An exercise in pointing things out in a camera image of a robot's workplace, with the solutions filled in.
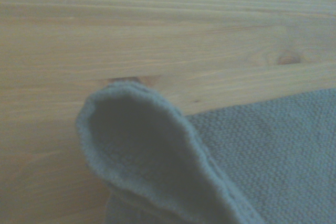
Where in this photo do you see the grey towel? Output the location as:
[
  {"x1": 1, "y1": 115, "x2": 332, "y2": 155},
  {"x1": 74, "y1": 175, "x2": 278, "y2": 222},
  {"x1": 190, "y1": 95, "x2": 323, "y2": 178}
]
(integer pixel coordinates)
[{"x1": 76, "y1": 80, "x2": 336, "y2": 224}]

